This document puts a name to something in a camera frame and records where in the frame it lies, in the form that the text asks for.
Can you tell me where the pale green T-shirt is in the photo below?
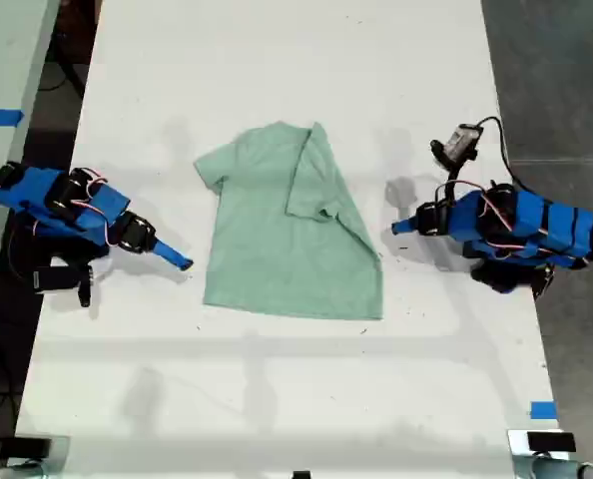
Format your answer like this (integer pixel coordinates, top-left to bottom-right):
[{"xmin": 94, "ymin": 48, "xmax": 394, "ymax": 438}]
[{"xmin": 193, "ymin": 121, "xmax": 385, "ymax": 321}]

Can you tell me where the grey side table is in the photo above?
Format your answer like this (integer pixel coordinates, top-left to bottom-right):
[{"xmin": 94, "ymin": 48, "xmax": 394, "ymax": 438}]
[{"xmin": 0, "ymin": 0, "xmax": 63, "ymax": 320}]

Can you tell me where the short blue tape strip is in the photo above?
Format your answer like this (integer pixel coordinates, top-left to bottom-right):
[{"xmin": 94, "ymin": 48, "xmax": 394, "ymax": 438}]
[{"xmin": 529, "ymin": 400, "xmax": 558, "ymax": 420}]

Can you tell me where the metal table clamp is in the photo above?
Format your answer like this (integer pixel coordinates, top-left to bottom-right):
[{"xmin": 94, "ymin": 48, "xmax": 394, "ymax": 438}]
[
  {"xmin": 506, "ymin": 428, "xmax": 593, "ymax": 479},
  {"xmin": 0, "ymin": 434, "xmax": 72, "ymax": 479}
]

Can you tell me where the small black box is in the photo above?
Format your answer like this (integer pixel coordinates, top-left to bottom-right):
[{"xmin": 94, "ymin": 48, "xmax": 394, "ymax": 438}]
[
  {"xmin": 6, "ymin": 436, "xmax": 53, "ymax": 459},
  {"xmin": 526, "ymin": 431, "xmax": 576, "ymax": 453}
]

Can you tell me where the black camera stalk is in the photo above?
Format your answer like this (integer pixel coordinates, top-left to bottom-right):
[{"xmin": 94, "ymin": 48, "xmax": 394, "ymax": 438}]
[
  {"xmin": 429, "ymin": 140, "xmax": 478, "ymax": 201},
  {"xmin": 76, "ymin": 266, "xmax": 96, "ymax": 308}
]

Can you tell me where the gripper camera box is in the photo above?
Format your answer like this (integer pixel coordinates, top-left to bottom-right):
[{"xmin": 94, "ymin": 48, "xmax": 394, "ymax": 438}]
[
  {"xmin": 448, "ymin": 124, "xmax": 485, "ymax": 157},
  {"xmin": 31, "ymin": 266, "xmax": 79, "ymax": 294}
]

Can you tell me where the black camera cable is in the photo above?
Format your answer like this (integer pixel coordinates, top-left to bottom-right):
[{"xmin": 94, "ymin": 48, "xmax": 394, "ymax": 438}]
[{"xmin": 477, "ymin": 116, "xmax": 530, "ymax": 194}]

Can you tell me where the black floor cable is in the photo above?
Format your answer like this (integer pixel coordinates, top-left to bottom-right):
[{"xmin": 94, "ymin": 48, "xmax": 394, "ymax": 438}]
[{"xmin": 39, "ymin": 49, "xmax": 88, "ymax": 96}]

